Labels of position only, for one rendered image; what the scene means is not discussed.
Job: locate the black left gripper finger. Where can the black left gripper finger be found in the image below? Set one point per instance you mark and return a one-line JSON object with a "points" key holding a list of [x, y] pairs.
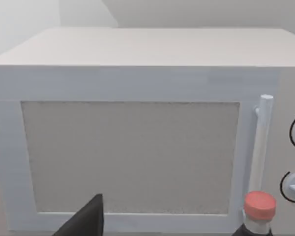
{"points": [[88, 218]]}

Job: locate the pale blue microwave door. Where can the pale blue microwave door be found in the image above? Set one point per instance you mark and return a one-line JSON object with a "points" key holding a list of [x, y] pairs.
{"points": [[137, 83]]}

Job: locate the dark bottle with red cap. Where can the dark bottle with red cap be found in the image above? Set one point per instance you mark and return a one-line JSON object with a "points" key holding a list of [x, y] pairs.
{"points": [[259, 209]]}

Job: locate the pale microwave oven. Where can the pale microwave oven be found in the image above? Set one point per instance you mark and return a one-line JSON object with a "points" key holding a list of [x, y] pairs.
{"points": [[147, 49]]}

